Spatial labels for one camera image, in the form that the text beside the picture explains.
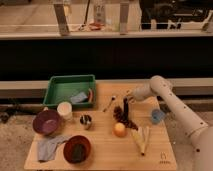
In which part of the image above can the white cup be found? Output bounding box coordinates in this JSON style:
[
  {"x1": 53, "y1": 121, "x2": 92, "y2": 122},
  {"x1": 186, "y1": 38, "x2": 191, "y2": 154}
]
[{"x1": 57, "y1": 102, "x2": 73, "y2": 120}]

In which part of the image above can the black vehicle in background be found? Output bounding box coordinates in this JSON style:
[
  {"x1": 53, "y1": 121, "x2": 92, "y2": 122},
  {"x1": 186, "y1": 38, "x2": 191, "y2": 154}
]
[{"x1": 139, "y1": 0, "x2": 213, "y2": 29}]

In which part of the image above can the grey cloth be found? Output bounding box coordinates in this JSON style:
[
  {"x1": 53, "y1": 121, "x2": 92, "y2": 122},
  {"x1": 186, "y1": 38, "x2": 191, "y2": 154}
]
[{"x1": 37, "y1": 135, "x2": 69, "y2": 162}]

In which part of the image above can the orange fruit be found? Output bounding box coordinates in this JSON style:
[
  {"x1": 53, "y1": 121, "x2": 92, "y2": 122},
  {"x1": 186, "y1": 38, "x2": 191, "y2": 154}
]
[{"x1": 113, "y1": 122, "x2": 127, "y2": 137}]

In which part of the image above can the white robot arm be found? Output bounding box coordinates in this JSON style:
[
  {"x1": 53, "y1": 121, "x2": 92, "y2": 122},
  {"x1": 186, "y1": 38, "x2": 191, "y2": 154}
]
[{"x1": 126, "y1": 75, "x2": 213, "y2": 171}]

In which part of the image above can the small metal cup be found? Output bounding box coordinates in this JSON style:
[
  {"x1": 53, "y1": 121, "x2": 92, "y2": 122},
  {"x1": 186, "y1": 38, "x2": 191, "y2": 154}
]
[{"x1": 80, "y1": 115, "x2": 92, "y2": 130}]

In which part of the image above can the grey-blue sponge in tray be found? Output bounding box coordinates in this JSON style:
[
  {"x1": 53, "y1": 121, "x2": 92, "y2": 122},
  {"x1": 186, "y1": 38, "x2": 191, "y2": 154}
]
[{"x1": 70, "y1": 92, "x2": 87, "y2": 104}]

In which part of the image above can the red chili pepper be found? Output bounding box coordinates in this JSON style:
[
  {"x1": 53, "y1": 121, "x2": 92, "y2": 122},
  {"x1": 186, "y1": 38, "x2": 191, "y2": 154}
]
[{"x1": 88, "y1": 88, "x2": 93, "y2": 103}]

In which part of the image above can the green plastic tray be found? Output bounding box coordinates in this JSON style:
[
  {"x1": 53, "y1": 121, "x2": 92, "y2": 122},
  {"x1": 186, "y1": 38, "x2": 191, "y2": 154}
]
[{"x1": 43, "y1": 74, "x2": 96, "y2": 109}]

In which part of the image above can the metal post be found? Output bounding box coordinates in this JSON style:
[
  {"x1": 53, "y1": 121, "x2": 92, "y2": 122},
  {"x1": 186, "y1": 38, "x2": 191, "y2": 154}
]
[
  {"x1": 119, "y1": 2, "x2": 129, "y2": 35},
  {"x1": 53, "y1": 3, "x2": 69, "y2": 36}
]

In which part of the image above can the metal spoon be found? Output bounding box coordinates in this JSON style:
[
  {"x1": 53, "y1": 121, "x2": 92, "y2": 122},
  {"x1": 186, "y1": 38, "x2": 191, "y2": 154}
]
[{"x1": 103, "y1": 95, "x2": 116, "y2": 112}]

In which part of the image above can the red-brown bowl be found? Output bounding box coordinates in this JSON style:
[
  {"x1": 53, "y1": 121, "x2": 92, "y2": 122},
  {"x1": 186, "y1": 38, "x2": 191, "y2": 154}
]
[{"x1": 63, "y1": 135, "x2": 91, "y2": 164}]

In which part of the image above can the blue cup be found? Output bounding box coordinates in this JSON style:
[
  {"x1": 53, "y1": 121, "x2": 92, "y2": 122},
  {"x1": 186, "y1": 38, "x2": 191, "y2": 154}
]
[{"x1": 151, "y1": 109, "x2": 165, "y2": 124}]

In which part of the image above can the right metal post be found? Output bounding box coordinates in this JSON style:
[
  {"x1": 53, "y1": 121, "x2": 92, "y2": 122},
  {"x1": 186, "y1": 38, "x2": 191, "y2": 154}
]
[{"x1": 119, "y1": 2, "x2": 129, "y2": 35}]

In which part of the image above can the left metal post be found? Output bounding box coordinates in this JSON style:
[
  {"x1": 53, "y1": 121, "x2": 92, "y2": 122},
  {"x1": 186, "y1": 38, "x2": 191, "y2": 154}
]
[{"x1": 53, "y1": 3, "x2": 69, "y2": 36}]

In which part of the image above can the dark sponge in bowl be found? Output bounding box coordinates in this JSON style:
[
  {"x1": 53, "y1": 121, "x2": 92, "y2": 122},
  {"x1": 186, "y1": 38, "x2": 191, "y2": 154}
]
[{"x1": 71, "y1": 144, "x2": 85, "y2": 163}]

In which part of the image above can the purple bowl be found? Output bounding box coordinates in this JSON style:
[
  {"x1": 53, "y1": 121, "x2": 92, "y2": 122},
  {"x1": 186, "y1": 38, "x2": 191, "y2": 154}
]
[{"x1": 33, "y1": 109, "x2": 62, "y2": 135}]

